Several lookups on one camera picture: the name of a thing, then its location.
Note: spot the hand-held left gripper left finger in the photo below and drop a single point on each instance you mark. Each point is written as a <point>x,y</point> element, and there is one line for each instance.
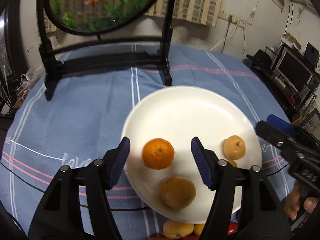
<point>120,165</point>

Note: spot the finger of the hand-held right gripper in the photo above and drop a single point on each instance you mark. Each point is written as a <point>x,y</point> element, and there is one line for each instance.
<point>281,124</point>
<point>266,130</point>

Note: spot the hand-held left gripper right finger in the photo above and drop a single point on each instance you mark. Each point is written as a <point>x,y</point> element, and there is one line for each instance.
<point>201,165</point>

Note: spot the orange mandarin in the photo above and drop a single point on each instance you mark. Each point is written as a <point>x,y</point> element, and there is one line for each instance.
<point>158,153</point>

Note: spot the white oval plate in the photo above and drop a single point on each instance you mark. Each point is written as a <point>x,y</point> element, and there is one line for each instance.
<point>180,120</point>

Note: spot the person's right hand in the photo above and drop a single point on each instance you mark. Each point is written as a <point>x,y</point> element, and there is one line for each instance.
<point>292,202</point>

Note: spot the cardboard box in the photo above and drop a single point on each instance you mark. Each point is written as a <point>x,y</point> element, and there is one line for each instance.
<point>311,122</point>

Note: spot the brownish orange round fruit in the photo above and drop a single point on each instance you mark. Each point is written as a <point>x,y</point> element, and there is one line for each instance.
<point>178,192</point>

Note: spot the black desk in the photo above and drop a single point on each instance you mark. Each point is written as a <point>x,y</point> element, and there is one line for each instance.
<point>267,76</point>

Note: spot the black computer monitor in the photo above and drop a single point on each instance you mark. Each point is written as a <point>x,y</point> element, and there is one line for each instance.
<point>293,70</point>

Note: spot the blue striped tablecloth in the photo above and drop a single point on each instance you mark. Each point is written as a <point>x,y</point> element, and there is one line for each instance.
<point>82,120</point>

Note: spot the small tan longan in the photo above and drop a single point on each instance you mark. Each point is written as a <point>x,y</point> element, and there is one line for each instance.
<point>199,229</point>

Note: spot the mustard yellow fruit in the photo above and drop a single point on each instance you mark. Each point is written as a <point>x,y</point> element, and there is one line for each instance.
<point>178,228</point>

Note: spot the red cherry tomato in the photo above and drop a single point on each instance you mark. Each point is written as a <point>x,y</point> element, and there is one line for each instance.
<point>232,228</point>

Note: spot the black hat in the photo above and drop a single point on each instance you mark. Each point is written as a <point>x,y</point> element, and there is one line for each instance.
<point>262,56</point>

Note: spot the black speaker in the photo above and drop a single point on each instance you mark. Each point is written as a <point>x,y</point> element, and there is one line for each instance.
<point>312,52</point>

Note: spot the clear plastic container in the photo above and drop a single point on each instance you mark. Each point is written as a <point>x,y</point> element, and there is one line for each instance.
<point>25,87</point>

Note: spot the beige checked curtain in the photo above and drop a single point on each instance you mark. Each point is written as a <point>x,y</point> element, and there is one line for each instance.
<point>195,2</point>

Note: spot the round goldfish embroidery screen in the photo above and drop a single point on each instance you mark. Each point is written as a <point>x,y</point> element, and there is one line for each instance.
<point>100,7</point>

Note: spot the white wall power strip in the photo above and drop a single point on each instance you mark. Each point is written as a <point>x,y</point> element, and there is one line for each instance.
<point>242,23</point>

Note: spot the white wall outlet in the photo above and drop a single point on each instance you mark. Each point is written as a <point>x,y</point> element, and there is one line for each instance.
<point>223,15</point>

